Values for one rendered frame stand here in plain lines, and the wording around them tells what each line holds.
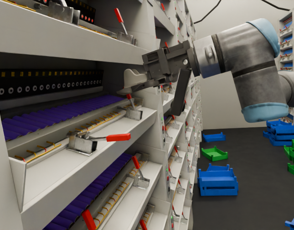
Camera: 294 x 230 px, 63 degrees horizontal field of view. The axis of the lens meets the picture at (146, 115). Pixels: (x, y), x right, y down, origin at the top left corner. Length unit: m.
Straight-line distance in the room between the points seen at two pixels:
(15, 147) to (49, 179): 0.06
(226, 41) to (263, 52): 0.08
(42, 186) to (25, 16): 0.18
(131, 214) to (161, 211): 0.35
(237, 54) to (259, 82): 0.07
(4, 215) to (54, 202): 0.08
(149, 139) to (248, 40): 0.45
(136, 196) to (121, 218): 0.10
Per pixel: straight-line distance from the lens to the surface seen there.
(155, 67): 0.57
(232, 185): 2.18
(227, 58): 0.55
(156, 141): 0.82
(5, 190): 0.25
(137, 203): 0.61
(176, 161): 1.38
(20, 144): 0.34
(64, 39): 0.35
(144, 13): 0.81
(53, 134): 0.39
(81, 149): 0.38
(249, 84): 0.55
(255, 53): 0.55
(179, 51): 0.58
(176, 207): 1.32
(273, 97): 0.55
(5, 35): 0.27
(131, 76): 0.59
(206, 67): 0.55
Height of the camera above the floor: 1.04
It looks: 9 degrees down
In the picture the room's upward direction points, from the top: 6 degrees counter-clockwise
